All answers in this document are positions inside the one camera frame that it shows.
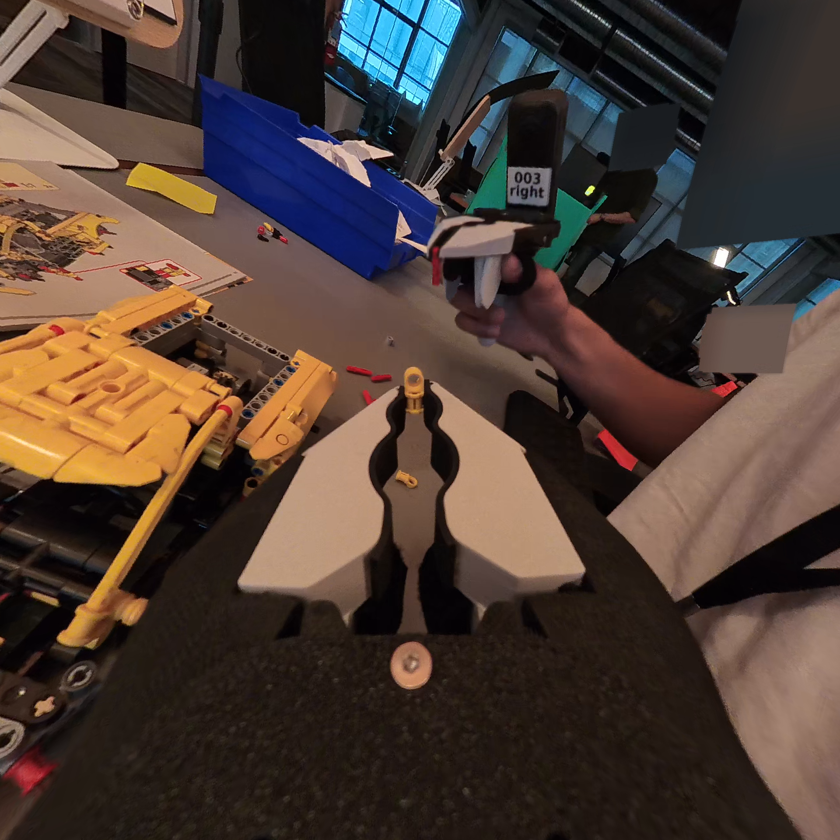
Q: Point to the crumpled white paper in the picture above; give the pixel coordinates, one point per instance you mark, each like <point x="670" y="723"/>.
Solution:
<point x="348" y="154"/>

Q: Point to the person's right hand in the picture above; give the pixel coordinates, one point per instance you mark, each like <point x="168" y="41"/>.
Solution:
<point x="531" y="321"/>

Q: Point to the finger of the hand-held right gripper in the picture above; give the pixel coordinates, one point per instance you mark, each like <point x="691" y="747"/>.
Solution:
<point x="485" y="241"/>
<point x="446" y="229"/>

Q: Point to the yellow paper note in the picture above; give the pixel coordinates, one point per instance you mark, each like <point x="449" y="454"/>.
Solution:
<point x="170" y="187"/>

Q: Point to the blue plastic bin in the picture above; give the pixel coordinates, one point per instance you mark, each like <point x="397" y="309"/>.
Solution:
<point x="295" y="184"/>

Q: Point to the green plastic bin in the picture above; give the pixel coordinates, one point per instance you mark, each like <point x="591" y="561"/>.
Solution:
<point x="571" y="229"/>

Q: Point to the instruction sheet on stand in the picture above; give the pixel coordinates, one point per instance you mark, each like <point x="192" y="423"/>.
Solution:
<point x="39" y="144"/>

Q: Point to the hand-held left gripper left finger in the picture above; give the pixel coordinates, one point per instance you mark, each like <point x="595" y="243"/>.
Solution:
<point x="315" y="525"/>

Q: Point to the white folding stand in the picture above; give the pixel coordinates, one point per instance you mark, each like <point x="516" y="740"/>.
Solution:
<point x="472" y="124"/>

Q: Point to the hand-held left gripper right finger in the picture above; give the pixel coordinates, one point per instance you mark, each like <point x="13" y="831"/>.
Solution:
<point x="512" y="525"/>

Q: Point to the black monitor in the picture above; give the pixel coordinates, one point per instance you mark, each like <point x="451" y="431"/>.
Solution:
<point x="282" y="59"/>

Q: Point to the paned window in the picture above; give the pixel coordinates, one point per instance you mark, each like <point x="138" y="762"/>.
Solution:
<point x="400" y="46"/>

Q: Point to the orange traffic cone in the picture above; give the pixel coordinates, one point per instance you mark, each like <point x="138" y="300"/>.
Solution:
<point x="617" y="449"/>

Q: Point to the yellow connector piece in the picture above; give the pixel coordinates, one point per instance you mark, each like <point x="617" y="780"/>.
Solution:
<point x="407" y="479"/>
<point x="414" y="388"/>

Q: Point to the black ceiling pipes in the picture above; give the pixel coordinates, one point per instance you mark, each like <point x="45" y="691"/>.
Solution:
<point x="643" y="52"/>

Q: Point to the yellow brick toy car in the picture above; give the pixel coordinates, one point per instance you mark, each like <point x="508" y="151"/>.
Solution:
<point x="98" y="394"/>

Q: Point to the open instruction booklet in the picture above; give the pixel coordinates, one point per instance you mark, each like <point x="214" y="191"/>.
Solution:
<point x="98" y="262"/>

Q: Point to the black office chair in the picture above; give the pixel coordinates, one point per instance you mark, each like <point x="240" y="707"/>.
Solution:
<point x="663" y="308"/>

